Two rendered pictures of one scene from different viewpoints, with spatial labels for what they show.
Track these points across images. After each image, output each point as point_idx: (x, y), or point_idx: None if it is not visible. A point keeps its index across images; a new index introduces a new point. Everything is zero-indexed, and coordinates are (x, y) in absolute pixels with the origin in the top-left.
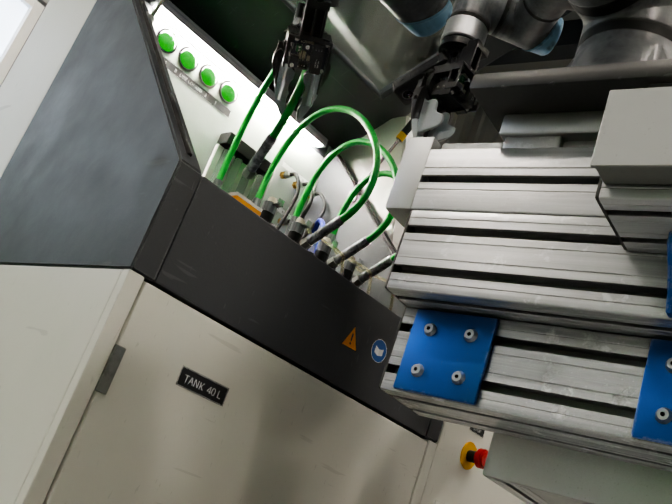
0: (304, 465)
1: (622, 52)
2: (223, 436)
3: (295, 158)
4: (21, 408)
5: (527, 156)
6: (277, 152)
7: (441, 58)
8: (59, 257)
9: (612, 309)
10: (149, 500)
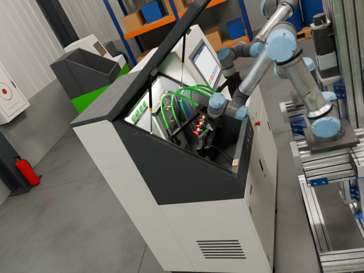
0: (255, 170)
1: None
2: (253, 188)
3: (157, 90)
4: (236, 222)
5: (324, 154)
6: (171, 106)
7: (229, 82)
8: (211, 199)
9: (351, 171)
10: (257, 208)
